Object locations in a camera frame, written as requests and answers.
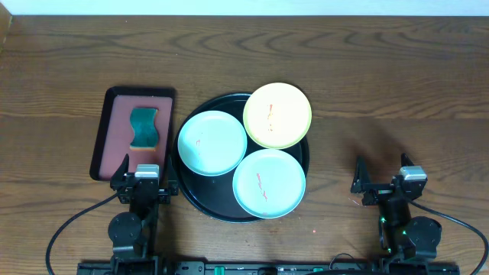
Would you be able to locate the round black serving tray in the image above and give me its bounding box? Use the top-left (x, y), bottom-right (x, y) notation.
top-left (172, 93), bottom-right (309, 223)

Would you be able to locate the green sponge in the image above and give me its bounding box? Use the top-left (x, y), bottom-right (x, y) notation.
top-left (129, 108), bottom-right (159, 150)

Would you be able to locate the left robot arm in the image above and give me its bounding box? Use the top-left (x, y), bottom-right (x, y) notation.
top-left (108, 155), bottom-right (179, 275)

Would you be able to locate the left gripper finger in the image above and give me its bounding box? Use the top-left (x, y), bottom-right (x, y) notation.
top-left (111, 154), bottom-right (129, 181)
top-left (167, 155), bottom-right (178, 185)

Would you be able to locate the light green plate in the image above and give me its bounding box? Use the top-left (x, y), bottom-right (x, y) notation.
top-left (177, 111), bottom-right (248, 176)
top-left (232, 149), bottom-right (306, 219)

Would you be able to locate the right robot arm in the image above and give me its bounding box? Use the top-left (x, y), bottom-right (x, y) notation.
top-left (351, 154), bottom-right (442, 274)

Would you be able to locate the yellow plate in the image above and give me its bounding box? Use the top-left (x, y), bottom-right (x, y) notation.
top-left (243, 82), bottom-right (313, 149)

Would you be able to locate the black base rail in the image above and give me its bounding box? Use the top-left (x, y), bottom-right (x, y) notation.
top-left (76, 261), bottom-right (460, 275)

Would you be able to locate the rectangular black red tray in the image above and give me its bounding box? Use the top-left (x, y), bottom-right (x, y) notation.
top-left (89, 86), bottom-right (176, 181)

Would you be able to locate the light green plate front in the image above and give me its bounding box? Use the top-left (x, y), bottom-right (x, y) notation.
top-left (232, 149), bottom-right (306, 219)

